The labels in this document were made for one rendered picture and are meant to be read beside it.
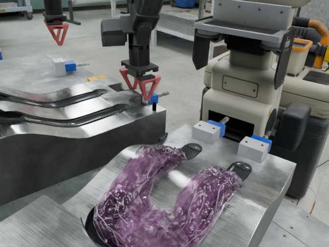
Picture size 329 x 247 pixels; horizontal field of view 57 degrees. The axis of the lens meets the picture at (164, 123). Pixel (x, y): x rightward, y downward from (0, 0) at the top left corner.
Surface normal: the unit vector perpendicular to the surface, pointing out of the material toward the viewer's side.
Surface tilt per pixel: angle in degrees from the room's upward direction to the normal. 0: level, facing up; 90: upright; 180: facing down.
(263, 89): 98
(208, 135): 90
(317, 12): 90
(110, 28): 40
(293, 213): 0
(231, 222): 14
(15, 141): 90
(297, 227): 0
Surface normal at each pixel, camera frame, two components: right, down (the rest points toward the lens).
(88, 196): -0.04, -0.81
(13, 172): 0.61, 0.40
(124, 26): 0.18, -0.36
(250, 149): -0.58, 0.38
